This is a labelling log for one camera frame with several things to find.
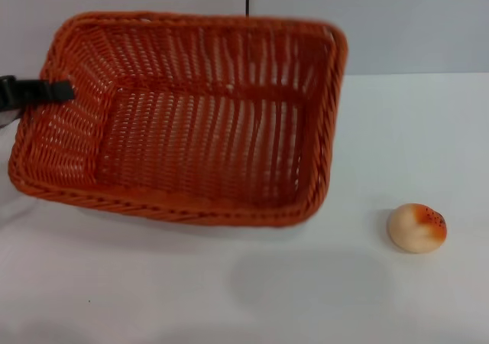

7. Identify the orange woven plastic basket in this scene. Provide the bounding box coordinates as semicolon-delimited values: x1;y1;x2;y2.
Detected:
7;11;349;231

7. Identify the round bread bun toy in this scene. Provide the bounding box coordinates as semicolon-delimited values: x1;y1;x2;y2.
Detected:
387;203;449;253

